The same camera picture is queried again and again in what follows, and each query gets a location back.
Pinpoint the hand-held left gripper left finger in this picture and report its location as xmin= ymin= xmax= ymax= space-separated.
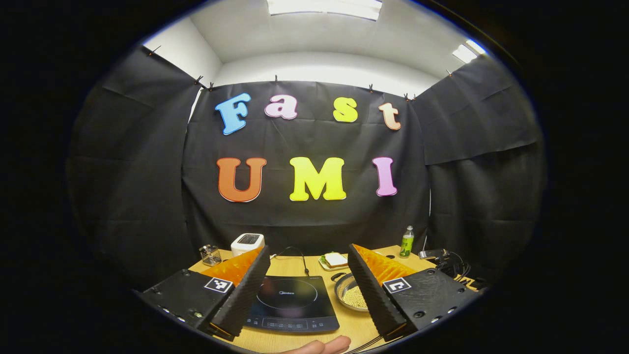
xmin=135 ymin=245 xmax=271 ymax=342

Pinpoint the small ceiling light panel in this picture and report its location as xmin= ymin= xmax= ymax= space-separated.
xmin=452 ymin=39 xmax=487 ymax=63

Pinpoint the row of black clips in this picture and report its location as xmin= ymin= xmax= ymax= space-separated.
xmin=147 ymin=44 xmax=453 ymax=101

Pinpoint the stainless steel pot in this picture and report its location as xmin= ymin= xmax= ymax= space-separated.
xmin=332 ymin=272 xmax=369 ymax=313

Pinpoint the black device with cables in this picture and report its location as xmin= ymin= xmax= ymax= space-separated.
xmin=419 ymin=248 xmax=473 ymax=282

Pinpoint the black induction cooktop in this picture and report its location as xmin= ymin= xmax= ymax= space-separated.
xmin=244 ymin=275 xmax=341 ymax=335

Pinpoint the green label drink bottle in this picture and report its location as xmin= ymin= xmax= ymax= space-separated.
xmin=399 ymin=226 xmax=415 ymax=259

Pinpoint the pile of soybeans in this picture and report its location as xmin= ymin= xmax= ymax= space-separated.
xmin=343 ymin=286 xmax=368 ymax=310

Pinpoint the black power cable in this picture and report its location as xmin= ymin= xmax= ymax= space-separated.
xmin=273 ymin=246 xmax=310 ymax=277

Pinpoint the black backdrop cloth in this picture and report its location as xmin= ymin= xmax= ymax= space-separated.
xmin=66 ymin=47 xmax=546 ymax=291

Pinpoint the white toaster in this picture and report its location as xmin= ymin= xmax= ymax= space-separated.
xmin=230 ymin=233 xmax=265 ymax=257

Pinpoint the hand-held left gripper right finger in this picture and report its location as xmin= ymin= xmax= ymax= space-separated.
xmin=347 ymin=243 xmax=480 ymax=342

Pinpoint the small sandwich plate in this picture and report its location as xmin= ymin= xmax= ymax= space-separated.
xmin=318 ymin=253 xmax=350 ymax=271

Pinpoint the large ceiling light panel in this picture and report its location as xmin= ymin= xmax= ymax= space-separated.
xmin=267 ymin=0 xmax=383 ymax=21

